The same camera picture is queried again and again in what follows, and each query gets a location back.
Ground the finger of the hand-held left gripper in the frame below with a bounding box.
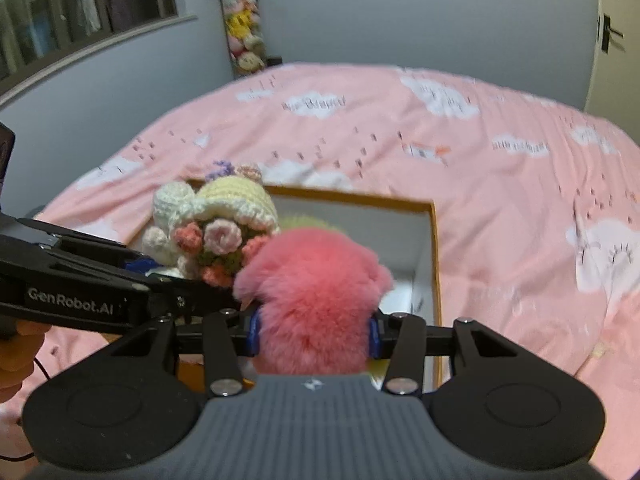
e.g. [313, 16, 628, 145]
[125, 275, 242, 323]
[17, 217, 153, 276]

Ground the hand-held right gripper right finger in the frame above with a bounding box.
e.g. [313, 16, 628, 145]
[367, 309, 527, 397]

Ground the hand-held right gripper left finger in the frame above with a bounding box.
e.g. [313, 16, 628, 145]
[102, 309, 263, 397]

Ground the pink fluffy plush toy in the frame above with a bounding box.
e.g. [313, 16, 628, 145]
[232, 227, 396, 376]

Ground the crochet doll with flowers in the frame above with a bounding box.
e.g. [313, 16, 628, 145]
[141, 160, 281, 288]

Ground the orange cardboard box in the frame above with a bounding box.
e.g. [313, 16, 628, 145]
[127, 177, 444, 395]

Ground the person's left hand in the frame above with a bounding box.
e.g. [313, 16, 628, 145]
[0, 320, 53, 403]

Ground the pink cloud-print bed cover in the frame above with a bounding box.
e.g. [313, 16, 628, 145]
[0, 62, 640, 480]

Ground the dark framed window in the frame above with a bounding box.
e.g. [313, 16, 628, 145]
[0, 0, 199, 107]

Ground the hanging plush toy holder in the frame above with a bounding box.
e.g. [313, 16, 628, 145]
[210, 0, 269, 81]

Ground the beige door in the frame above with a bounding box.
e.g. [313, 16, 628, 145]
[582, 0, 640, 128]

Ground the black door handle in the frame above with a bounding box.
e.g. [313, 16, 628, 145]
[599, 12, 626, 54]

